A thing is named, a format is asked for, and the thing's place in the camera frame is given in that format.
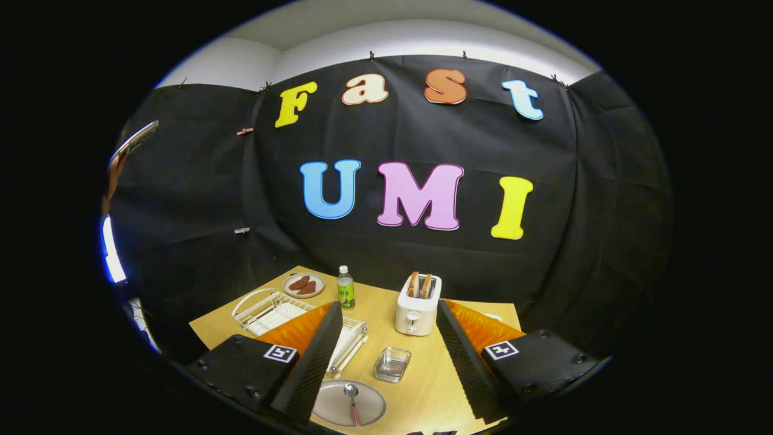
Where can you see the small beige plate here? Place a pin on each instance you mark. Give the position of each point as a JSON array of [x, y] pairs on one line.
[[319, 284]]

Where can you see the grey round plate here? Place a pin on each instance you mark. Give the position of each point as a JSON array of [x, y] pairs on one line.
[[332, 405]]

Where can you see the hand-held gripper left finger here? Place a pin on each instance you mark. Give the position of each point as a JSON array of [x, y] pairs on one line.
[[308, 368]]

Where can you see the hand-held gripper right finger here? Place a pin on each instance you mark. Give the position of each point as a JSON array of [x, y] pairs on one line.
[[465, 362]]

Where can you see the white divided dish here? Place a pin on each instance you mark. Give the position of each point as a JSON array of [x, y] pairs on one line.
[[493, 316]]

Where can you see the shiny silver fixture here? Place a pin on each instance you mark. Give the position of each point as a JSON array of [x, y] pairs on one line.
[[136, 139]]

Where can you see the toasted bread slice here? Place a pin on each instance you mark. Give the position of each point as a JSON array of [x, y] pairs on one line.
[[426, 286], [413, 284]]

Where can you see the red meat piece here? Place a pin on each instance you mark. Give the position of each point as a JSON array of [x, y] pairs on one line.
[[298, 283], [307, 288]]

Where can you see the green label drink bottle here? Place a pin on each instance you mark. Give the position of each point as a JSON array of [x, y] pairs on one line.
[[346, 293]]

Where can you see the white toaster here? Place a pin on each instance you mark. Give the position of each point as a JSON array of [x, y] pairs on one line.
[[416, 317]]

